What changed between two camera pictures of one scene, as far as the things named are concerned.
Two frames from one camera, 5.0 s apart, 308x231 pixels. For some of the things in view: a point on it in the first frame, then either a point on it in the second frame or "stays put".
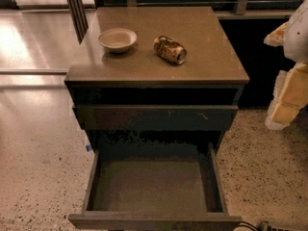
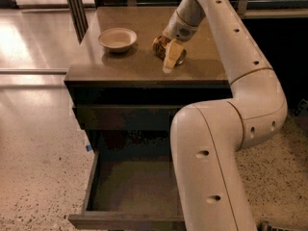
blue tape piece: (89, 147) stays put
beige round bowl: (117, 39) stays put
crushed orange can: (168, 49) stays put
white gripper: (297, 39) -> (178, 30)
